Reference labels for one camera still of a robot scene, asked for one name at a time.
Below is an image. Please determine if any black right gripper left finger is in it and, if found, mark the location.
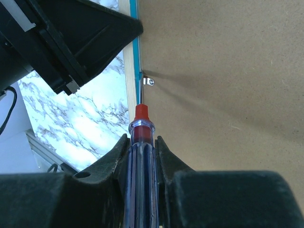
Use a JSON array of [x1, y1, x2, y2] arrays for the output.
[[0, 135, 128, 228]]

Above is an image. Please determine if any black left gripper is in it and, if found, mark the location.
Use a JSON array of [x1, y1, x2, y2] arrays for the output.
[[0, 0, 143, 95]]

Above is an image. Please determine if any blue red screwdriver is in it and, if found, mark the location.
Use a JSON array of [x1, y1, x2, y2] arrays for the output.
[[123, 75, 159, 228]]

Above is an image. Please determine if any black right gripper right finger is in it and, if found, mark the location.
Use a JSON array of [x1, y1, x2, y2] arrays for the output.
[[155, 136, 304, 228]]

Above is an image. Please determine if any blue picture frame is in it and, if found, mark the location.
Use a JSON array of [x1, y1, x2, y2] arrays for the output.
[[118, 0, 142, 121]]

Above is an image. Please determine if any brown frame backing board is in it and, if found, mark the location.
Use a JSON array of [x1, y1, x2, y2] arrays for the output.
[[138, 0, 304, 205]]

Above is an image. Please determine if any metal frame clip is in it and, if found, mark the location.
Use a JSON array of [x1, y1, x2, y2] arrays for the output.
[[142, 76, 155, 86]]

